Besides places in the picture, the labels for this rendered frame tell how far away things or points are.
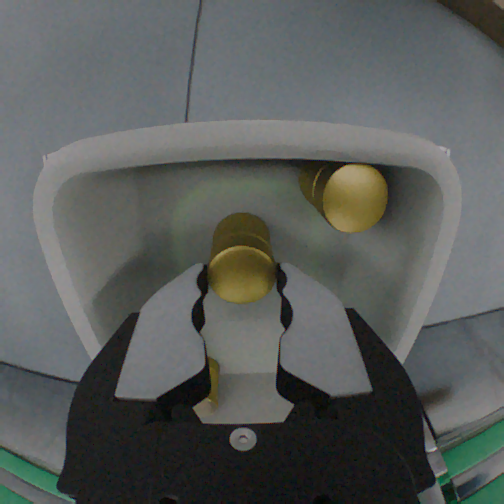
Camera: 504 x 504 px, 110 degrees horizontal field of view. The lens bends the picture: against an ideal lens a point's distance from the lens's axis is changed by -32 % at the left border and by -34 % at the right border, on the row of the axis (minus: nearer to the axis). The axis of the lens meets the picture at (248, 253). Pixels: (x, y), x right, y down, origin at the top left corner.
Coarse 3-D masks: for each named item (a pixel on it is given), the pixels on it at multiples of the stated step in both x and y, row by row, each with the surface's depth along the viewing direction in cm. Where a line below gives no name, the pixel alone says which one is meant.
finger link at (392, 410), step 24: (360, 336) 8; (384, 360) 7; (384, 384) 6; (408, 384) 6; (336, 408) 6; (360, 408) 6; (384, 408) 6; (408, 408) 5; (384, 432) 5; (408, 432) 5; (408, 456) 4; (432, 480) 3
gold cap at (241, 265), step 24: (240, 216) 15; (216, 240) 14; (240, 240) 12; (264, 240) 13; (216, 264) 12; (240, 264) 12; (264, 264) 12; (216, 288) 13; (240, 288) 13; (264, 288) 13
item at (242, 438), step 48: (144, 432) 5; (192, 432) 5; (240, 432) 5; (288, 432) 5; (336, 432) 5; (96, 480) 3; (144, 480) 4; (192, 480) 4; (240, 480) 4; (288, 480) 4; (336, 480) 4; (384, 480) 3
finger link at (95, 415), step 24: (120, 336) 8; (96, 360) 7; (120, 360) 7; (96, 384) 6; (72, 408) 5; (96, 408) 5; (120, 408) 6; (144, 408) 6; (72, 432) 5; (96, 432) 5; (120, 432) 5; (72, 456) 4; (72, 480) 3
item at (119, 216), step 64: (192, 128) 7; (256, 128) 7; (320, 128) 7; (64, 192) 8; (128, 192) 14; (192, 192) 15; (256, 192) 15; (448, 192) 8; (64, 256) 9; (128, 256) 14; (192, 256) 17; (320, 256) 17; (384, 256) 13; (448, 256) 9; (256, 320) 19; (384, 320) 13; (256, 384) 22
